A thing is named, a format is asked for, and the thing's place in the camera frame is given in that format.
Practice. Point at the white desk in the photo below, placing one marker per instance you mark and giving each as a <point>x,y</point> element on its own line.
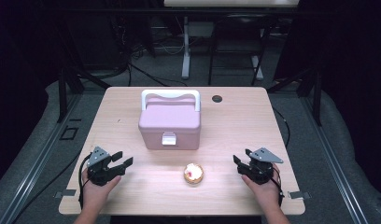
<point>186,46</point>

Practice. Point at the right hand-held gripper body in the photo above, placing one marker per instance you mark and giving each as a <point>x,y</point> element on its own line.
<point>265,157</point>

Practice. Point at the black metal stand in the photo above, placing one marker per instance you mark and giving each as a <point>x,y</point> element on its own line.
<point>317,93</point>
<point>63,93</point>

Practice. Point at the person's left hand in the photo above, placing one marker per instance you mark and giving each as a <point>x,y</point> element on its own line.
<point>96,194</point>

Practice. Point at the aluminium floor rail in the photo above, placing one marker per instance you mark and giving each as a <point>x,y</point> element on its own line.
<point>33,174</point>
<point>338,174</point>

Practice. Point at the person's right hand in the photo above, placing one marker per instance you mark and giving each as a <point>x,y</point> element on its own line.
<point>268,194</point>

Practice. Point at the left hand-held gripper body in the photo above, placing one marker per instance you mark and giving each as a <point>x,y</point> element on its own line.
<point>98,157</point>

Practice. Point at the grey tape strip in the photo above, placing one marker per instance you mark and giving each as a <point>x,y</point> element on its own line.
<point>65,193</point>
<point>299,195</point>

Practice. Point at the black chair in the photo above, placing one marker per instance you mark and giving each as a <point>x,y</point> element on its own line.
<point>238,34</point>

